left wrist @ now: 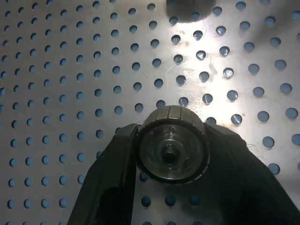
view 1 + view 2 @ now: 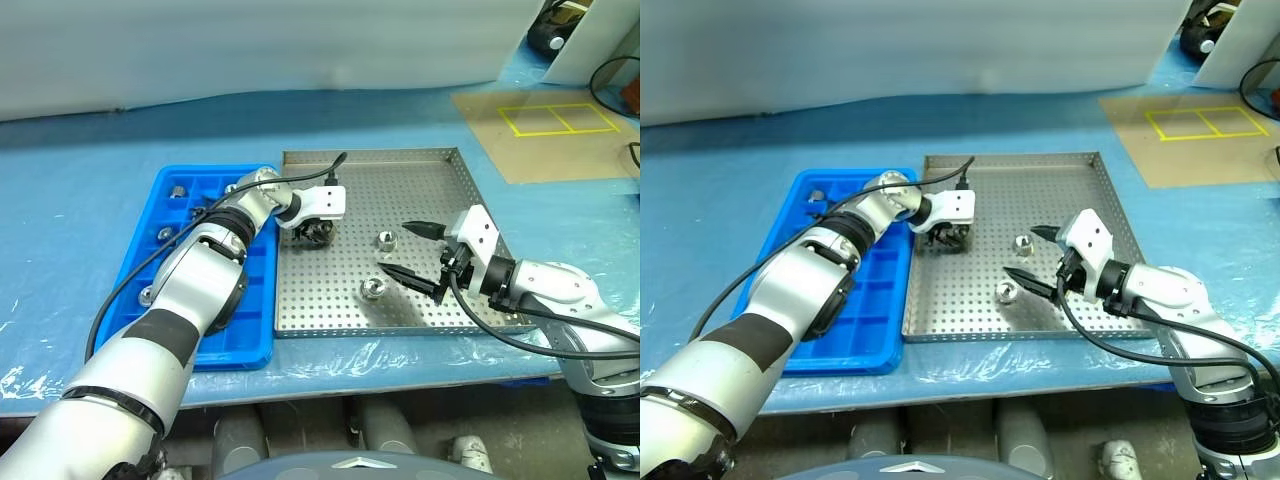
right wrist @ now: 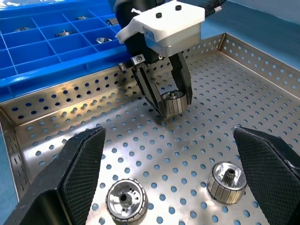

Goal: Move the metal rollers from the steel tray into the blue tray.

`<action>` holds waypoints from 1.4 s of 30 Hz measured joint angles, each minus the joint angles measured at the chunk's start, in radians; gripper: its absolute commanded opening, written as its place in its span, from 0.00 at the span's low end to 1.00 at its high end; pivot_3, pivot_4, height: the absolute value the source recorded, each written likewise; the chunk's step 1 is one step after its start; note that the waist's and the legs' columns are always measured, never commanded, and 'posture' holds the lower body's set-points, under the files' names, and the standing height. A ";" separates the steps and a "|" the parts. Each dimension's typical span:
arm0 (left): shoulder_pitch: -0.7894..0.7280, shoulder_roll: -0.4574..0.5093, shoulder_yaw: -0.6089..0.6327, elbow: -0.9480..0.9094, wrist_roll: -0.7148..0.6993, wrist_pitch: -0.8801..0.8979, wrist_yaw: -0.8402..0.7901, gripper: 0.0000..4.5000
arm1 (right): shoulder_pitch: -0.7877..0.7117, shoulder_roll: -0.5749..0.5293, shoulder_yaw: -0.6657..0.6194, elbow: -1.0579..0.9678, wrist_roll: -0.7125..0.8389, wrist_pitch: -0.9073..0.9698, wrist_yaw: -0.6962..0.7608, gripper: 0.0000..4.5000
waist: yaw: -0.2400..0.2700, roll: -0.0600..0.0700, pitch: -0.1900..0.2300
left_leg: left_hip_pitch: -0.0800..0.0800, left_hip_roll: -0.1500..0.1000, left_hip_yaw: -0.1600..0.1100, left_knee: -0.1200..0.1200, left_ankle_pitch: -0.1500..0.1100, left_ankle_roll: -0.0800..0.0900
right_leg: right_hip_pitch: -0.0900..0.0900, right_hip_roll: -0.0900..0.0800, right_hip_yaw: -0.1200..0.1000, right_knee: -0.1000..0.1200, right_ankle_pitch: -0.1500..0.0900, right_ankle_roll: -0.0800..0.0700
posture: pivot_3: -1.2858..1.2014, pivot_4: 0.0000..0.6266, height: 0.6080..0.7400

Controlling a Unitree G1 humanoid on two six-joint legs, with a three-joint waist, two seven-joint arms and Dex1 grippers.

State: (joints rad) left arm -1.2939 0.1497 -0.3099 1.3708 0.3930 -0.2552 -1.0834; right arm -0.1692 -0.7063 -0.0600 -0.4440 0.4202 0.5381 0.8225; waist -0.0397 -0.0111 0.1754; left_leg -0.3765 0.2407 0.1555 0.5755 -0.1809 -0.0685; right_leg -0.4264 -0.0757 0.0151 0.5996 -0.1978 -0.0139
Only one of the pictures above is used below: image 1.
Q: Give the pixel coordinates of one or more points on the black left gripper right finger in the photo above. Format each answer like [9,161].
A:
[239,182]

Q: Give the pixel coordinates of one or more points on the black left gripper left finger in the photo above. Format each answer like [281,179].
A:
[105,178]

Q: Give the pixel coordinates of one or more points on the perforated metal tray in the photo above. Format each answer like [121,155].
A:
[189,66]

